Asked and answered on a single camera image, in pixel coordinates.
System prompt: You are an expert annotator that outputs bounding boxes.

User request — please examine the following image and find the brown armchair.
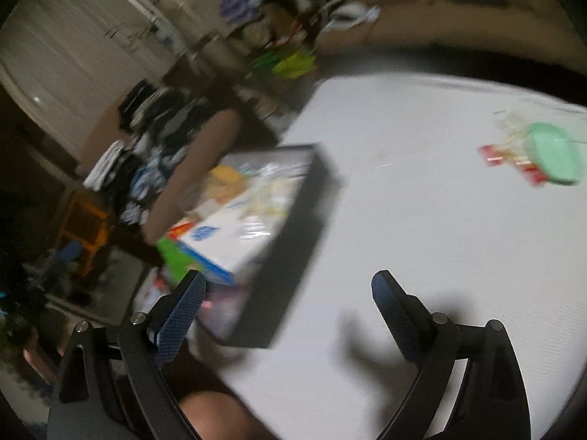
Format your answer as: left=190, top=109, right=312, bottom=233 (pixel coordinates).
left=78, top=99, right=242, bottom=245

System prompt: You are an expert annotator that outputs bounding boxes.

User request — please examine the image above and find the red sauce packet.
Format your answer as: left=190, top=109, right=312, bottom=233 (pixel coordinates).
left=478, top=145, right=549, bottom=187

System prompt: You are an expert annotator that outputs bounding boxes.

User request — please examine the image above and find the pile of clothes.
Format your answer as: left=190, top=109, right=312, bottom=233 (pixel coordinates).
left=84, top=80, right=212, bottom=226

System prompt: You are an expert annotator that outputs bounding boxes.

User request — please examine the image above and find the green plastic dish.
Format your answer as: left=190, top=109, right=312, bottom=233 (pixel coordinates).
left=523, top=122, right=584, bottom=186

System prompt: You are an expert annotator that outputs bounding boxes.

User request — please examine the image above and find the clear cutlery packet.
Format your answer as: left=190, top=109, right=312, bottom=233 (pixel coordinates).
left=493, top=110, right=529, bottom=157

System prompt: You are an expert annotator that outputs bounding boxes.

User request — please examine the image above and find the green yellow bag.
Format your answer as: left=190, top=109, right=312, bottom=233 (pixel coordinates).
left=252, top=51, right=317, bottom=80

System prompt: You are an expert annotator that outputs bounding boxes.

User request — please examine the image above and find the white clothes rack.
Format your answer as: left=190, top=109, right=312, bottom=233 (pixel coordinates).
left=125, top=0, right=221, bottom=56

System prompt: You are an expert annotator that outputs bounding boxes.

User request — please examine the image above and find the brown sofa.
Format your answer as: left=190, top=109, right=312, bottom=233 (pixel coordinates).
left=316, top=0, right=586, bottom=74

